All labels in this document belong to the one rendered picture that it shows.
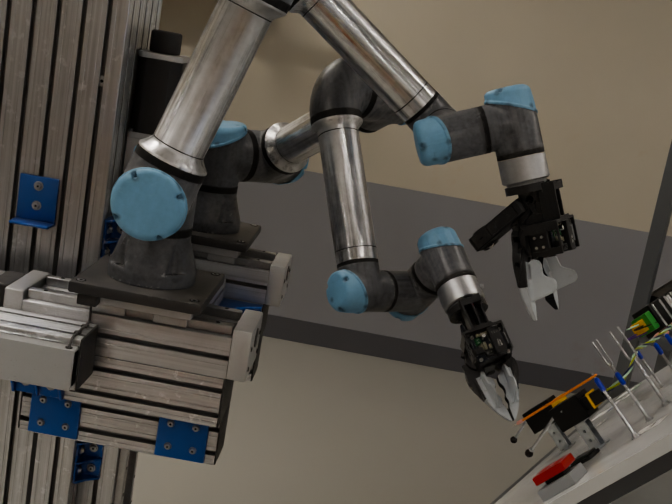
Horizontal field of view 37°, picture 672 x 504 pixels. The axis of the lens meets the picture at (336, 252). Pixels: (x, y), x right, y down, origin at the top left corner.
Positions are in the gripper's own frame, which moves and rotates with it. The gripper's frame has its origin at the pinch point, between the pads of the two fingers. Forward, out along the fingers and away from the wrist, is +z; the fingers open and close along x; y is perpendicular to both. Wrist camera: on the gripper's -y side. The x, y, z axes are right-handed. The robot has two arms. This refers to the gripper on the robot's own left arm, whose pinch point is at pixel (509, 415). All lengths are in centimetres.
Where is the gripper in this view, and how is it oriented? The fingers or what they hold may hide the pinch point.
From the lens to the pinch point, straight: 174.1
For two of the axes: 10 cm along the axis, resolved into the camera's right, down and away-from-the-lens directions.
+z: 3.1, 8.3, -4.7
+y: -0.5, -4.8, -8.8
